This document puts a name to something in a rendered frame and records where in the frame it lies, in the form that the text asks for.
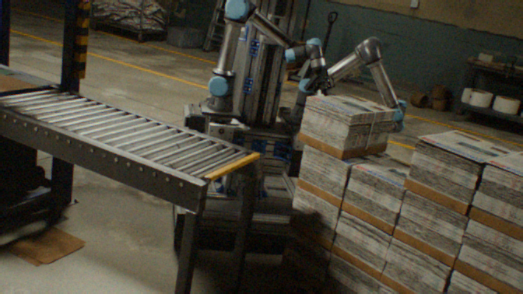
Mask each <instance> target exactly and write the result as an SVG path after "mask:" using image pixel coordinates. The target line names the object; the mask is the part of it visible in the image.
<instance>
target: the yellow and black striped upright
mask: <svg viewBox="0 0 523 294"><path fill-rule="evenodd" d="M89 23H90V0H78V8H77V20H76V32H75V56H74V69H73V78H74V79H84V78H85V75H86V56H87V45H88V33H89Z"/></svg>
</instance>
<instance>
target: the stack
mask: <svg viewBox="0 0 523 294"><path fill-rule="evenodd" d="M410 166H411V164H410V163H409V162H406V161H405V160H402V159H397V158H395V157H393V156H391V155H389V154H387V153H384V152H379V153H374V154H369V155H365V156H356V157H351V158H347V159H339V158H337V157H335V156H332V155H330V154H328V153H326V152H323V151H321V150H319V149H316V147H314V146H311V145H305V146H304V154H303V159H302V160H301V168H300V175H298V176H300V179H301V180H303V181H305V182H307V183H309V184H311V185H313V186H315V187H318V188H320V189H322V190H323V191H326V192H328V194H331V195H333V196H335V197H336V198H338V199H340V200H344V199H345V201H346V202H348V203H350V204H351V205H354V206H356V208H359V209H361V210H362V211H364V212H366V213H368V214H370V215H373V216H375V217H377V218H379V219H381V221H383V222H386V223H387V224H389V225H391V226H393V228H394V226H396V229H400V230H401V231H403V232H405V233H406V234H408V235H410V236H413V237H414V238H416V239H418V240H420V241H422V242H424V243H427V244H429V245H430V246H431V247H433V248H435V249H438V250H440V251H442V252H444V253H446V254H449V255H451V256H452V257H458V259H457V261H460V262H462V263H464V264H467V265H468V266H470V267H472V268H475V269H477V270H479V271H480V272H482V273H483V274H486V275H489V276H490V277H492V278H495V279H497V280H499V281H501V282H502V283H504V284H505V285H508V286H510V287H511V288H513V289H516V290H518V291H520V292H523V241H522V240H519V239H517V238H515V237H512V236H509V235H507V234H505V233H502V232H501V231H499V230H496V229H494V228H493V227H491V226H488V225H485V224H483V223H481V222H478V221H476V220H474V219H470V218H469V214H466V215H464V214H462V213H460V212H456V211H455V210H453V209H451V208H447V207H445V206H443V205H442V204H440V203H438V202H435V201H433V200H430V199H429V198H426V197H424V196H422V195H419V194H417V193H415V192H413V191H411V190H409V189H407V188H405V187H403V185H404V183H405V179H406V178H407V176H408V175H409V170H410V168H411V167H410ZM293 199H294V200H293V207H292V212H291V216H290V217H291V219H292V220H294V221H295V222H297V223H299V224H301V225H302V226H304V227H306V228H307V229H309V230H311V231H312V232H315V233H317V234H318V235H320V236H321V237H322V238H324V239H326V240H328V241H330V242H332V243H334V245H336V246H337V247H339V248H341V249H343V250H344V251H345V252H347V253H348V254H351V255H353V256H354V257H357V258H358V259H360V260H361V261H363V262H365V264H367V265H370V266H371V267H372V268H374V269H376V270H378V271H379V272H383V274H385V275H386V276H387V277H389V278H390V279H392V280H394V281H396V282H398V283H400V284H401V285H404V286H405V287H406V288H407V289H410V290H411V291H413V292H414V293H416V294H502V293H500V292H498V291H495V290H493V289H491V288H490V287H488V286H486V285H483V284H481V282H478V281H476V280H475V279H473V278H470V277H469V276H467V275H464V274H462V273H461V272H458V271H457V270H455V269H454V267H451V266H449V265H446V264H444V263H442V262H440V261H439V260H438V259H436V258H434V257H431V256H430V255H428V254H425V253H424V252H421V251H420V250H417V249H416V248H414V247H413V246H411V245H408V244H407V243H404V242H402V241H401V240H399V239H396V238H394V237H393V235H390V233H387V232H385V231H383V230H381V229H378V228H377V227H376V226H373V225H371V224H369V223H367V222H364V220H362V219H361V218H359V217H357V216H354V215H352V214H350V213H348V212H346V211H344V210H342V209H341V208H337V206H336V205H334V204H332V203H330V202H327V201H325V200H323V199H322V198H319V197H318V196H316V195H314V194H311V193H310V192H309V191H307V190H305V189H303V188H302V187H296V188H295V196H294V198H293ZM397 225H398V226H397ZM283 257H284V258H285V259H287V260H288V261H289V262H291V263H292V264H294V266H296V267H297V268H299V269H301V270H302V271H304V272H305V273H307V274H308V275H310V276H311V277H313V278H314V279H315V280H316V281H318V282H320V283H321V285H322V284H324V286H327V287H328V288H330V289H331V290H332V291H334V293H336V294H400V293H398V292H396V291H394V290H393V289H391V288H390V287H389V286H387V285H385V284H384V283H383V282H380V281H378V280H377V279H375V278H373V277H372V275H369V274H367V273H366V272H364V271H362V270H360V269H359V268H357V267H356V266H353V265H351V263H349V262H348V261H346V260H345V259H343V258H341V257H339V256H337V255H336V254H334V253H332V250H329V249H328V248H325V247H323V246H322V245H321V244H319V243H317V242H315V241H313V240H311V239H309V238H308V236H305V235H304V234H302V233H300V232H299V231H296V230H295V229H293V228H291V227H290V228H289V231H288V235H287V239H286V247H285V254H284V256H283ZM300 287H301V288H302V289H304V290H305V291H307V293H309V294H323V293H322V291H320V290H318V289H316V288H315V287H314V286H313V285H310V284H309V283H307V282H305V281H304V279H303V278H301V277H300V276H299V275H296V274H294V273H293V272H292V271H291V270H289V269H288V268H286V267H285V265H283V264H281V265H280V266H279V274H278V278H277V283H276V288H277V289H279V290H280V291H282V292H284V294H300Z"/></svg>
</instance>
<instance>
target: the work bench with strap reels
mask: <svg viewBox="0 0 523 294"><path fill-rule="evenodd" d="M473 59H477V60H479V59H478V58H474V57H470V58H468V59H467V60H466V62H468V63H467V67H466V70H465V74H464V77H463V81H462V83H461V86H460V89H459V91H458V97H457V100H456V103H455V108H454V111H453V114H452V117H451V119H449V120H450V121H453V122H456V120H455V117H456V114H457V115H460V112H461V109H465V110H470V111H474V112H478V113H481V114H488V115H491V116H494V117H500V118H503V119H507V120H510V121H514V122H517V123H520V124H523V111H522V112H518V106H519V103H520V101H519V100H516V99H512V98H508V97H505V96H496V98H495V100H494V104H493V105H491V104H490V102H491V100H492V97H493V94H492V93H489V92H486V91H482V90H480V89H471V88H468V86H469V82H470V78H471V75H472V70H474V68H477V69H481V70H484V71H489V72H496V73H500V74H504V75H506V74H507V68H505V67H503V66H504V65H505V64H504V63H500V62H496V61H495V62H489V61H483V60H481V61H474V60H473ZM513 67H515V70H513V69H509V71H508V75H511V76H514V77H518V78H523V67H519V66H516V65H514V66H513Z"/></svg>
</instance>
